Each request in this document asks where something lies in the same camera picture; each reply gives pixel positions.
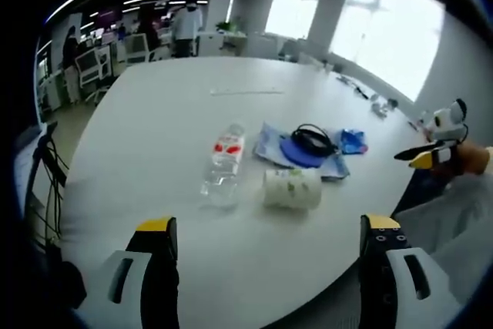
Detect black cables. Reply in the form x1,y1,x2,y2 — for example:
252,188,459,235
35,121,70,245

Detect white paper roll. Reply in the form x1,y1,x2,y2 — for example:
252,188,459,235
262,168,322,209

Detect small blue snack packet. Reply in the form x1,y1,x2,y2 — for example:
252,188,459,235
339,128,369,155

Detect person's right hand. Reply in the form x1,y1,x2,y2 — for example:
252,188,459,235
451,142,491,176

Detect white table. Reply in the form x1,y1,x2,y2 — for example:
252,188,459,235
57,55,434,329

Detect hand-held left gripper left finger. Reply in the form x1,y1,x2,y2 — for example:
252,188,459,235
75,216,180,329

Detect clear plastic water bottle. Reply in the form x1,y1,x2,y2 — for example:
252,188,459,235
199,122,247,209

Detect person's grey clothing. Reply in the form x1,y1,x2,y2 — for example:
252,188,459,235
390,173,493,307

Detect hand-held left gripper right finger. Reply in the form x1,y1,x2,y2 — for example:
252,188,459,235
358,213,463,329

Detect round blue lid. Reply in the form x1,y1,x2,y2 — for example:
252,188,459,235
280,134,335,168

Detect small items on table edge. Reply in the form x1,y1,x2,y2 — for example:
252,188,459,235
334,72,401,119

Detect black cable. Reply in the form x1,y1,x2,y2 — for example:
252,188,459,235
290,123,339,156

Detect white office chair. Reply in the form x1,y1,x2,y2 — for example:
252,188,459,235
74,45,115,105
123,32,152,65

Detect green potted plant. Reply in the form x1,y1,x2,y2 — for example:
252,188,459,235
215,17,243,34

